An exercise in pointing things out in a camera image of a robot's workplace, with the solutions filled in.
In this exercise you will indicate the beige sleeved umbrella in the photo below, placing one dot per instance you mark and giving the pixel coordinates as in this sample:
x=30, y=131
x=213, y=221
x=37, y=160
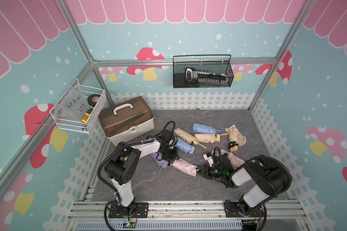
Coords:
x=209, y=138

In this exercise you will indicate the light blue sleeved umbrella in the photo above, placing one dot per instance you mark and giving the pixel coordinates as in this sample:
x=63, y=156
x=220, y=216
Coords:
x=185, y=147

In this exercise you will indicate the pink umbrella sleeve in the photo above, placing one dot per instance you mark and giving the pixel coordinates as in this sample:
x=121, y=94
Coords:
x=235, y=161

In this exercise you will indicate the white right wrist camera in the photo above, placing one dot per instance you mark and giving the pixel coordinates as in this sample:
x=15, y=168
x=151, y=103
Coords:
x=208, y=157

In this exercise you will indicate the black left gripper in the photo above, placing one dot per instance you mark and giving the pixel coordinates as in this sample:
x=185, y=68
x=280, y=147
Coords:
x=174, y=157

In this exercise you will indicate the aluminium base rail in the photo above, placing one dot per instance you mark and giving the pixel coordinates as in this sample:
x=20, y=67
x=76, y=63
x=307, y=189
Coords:
x=276, y=215

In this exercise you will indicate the beige umbrella sleeve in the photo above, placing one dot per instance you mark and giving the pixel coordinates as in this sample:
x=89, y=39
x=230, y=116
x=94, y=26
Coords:
x=235, y=137

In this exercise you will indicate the purple sleeved umbrella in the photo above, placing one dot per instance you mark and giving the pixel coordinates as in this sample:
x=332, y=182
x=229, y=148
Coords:
x=158, y=158

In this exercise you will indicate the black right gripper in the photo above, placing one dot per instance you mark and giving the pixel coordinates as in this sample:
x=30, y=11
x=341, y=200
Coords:
x=203, y=173

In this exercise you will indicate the small blue sleeved umbrella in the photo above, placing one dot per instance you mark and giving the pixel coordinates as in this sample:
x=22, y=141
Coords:
x=201, y=128

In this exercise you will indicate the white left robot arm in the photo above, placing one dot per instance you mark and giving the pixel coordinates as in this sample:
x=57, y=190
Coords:
x=117, y=170

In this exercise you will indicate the black tape roll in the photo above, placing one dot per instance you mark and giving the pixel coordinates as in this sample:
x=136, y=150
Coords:
x=93, y=99

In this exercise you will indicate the socket set in basket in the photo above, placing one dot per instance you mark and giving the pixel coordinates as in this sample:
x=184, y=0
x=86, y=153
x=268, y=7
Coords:
x=202, y=78

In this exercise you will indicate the clear plastic wall bin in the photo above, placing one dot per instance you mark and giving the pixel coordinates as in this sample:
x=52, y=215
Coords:
x=70, y=109

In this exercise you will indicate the black wire mesh basket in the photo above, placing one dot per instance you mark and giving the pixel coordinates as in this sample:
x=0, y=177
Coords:
x=216, y=63

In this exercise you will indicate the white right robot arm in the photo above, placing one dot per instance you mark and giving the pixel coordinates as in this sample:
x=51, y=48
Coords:
x=271, y=178

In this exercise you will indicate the brown and cream toolbox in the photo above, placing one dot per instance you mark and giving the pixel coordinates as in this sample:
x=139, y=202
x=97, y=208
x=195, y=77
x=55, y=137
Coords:
x=127, y=120

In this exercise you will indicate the pink sleeved umbrella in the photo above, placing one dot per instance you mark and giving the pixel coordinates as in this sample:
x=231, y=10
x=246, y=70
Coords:
x=185, y=167

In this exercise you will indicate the yellow tool in bin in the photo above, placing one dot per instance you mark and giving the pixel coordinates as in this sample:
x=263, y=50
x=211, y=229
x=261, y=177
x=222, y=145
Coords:
x=87, y=115

